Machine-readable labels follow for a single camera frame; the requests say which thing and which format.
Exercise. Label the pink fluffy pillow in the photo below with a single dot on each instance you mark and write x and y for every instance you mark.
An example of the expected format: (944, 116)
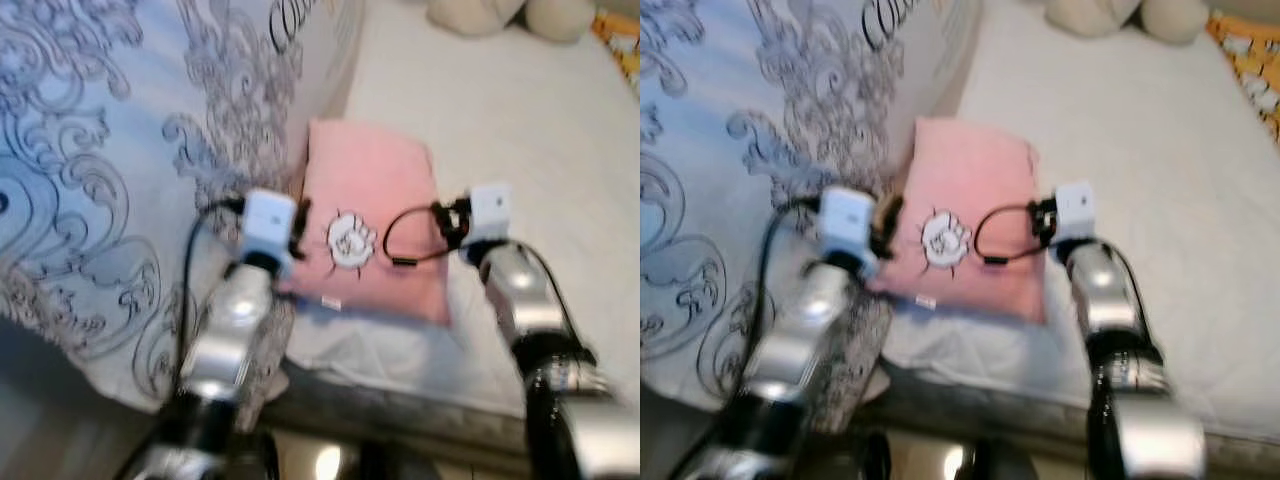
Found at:
(980, 170)
(370, 170)

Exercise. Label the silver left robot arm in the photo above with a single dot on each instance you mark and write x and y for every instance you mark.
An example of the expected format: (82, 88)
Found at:
(800, 340)
(225, 340)

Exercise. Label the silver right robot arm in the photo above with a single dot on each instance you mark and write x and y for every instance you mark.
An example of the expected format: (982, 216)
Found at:
(1105, 295)
(520, 290)

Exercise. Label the white quilted mattress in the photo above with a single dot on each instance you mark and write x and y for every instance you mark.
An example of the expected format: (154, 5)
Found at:
(540, 150)
(1150, 180)

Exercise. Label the white grey swirl-print pillow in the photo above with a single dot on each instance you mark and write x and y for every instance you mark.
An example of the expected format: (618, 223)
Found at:
(720, 150)
(100, 150)

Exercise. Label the yellow egg cartoon blanket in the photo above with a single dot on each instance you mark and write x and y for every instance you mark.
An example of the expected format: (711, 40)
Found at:
(625, 45)
(1255, 70)

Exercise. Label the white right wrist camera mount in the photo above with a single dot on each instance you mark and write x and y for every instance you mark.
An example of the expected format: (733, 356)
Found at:
(1076, 208)
(492, 210)

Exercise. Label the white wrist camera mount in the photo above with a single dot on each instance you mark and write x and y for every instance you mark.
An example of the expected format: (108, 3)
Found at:
(492, 210)
(268, 220)
(848, 220)
(1076, 208)

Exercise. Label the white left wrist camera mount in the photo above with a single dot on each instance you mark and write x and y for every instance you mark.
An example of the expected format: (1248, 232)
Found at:
(268, 220)
(848, 220)

